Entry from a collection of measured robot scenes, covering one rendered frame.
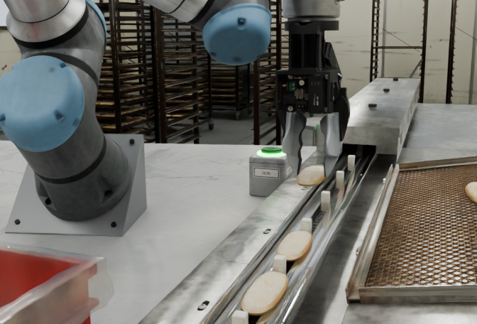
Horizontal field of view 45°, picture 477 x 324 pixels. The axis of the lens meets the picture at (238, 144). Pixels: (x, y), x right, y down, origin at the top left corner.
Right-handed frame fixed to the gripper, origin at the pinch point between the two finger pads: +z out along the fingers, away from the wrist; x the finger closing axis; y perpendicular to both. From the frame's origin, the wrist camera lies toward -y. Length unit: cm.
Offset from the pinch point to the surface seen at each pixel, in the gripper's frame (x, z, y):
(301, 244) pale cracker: 0.9, 7.8, 10.8
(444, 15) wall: 18, -30, -700
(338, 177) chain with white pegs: -0.1, 7.7, -23.5
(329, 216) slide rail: 1.8, 8.8, -4.2
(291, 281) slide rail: 1.9, 8.7, 19.6
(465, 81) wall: 48, 51, -700
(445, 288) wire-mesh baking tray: 17.7, 2.4, 29.9
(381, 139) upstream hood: 5.3, 4.5, -45.2
